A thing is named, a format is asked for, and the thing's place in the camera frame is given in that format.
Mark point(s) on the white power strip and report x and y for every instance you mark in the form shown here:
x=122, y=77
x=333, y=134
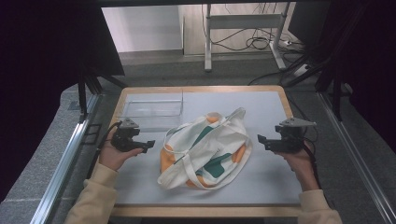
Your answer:
x=301, y=70

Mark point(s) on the black metal stand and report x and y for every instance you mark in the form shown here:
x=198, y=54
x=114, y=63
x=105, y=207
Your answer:
x=336, y=93
x=82, y=96

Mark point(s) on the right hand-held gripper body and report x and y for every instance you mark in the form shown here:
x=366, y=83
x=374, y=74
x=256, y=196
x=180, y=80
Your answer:
x=291, y=140

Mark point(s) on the white canvas tote bag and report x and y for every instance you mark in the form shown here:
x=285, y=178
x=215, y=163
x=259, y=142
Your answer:
x=214, y=140

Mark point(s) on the person's right hand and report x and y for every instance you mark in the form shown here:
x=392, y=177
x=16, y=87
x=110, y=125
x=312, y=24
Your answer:
x=300, y=161

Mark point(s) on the black curtain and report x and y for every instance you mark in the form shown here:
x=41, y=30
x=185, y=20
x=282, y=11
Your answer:
x=46, y=62
x=367, y=62

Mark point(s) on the clear plastic box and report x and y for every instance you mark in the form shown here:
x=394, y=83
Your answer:
x=155, y=109

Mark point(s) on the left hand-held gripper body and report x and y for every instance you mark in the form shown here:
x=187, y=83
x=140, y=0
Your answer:
x=124, y=140

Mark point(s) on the white metal desk frame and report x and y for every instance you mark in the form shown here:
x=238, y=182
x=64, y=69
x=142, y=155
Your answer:
x=243, y=21

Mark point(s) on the person's left hand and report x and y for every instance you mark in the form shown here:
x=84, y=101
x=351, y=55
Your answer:
x=113, y=157

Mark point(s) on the aluminium rail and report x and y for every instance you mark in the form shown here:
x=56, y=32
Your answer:
x=358, y=161
x=62, y=168

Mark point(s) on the white wall panel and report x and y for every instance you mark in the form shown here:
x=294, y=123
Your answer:
x=140, y=28

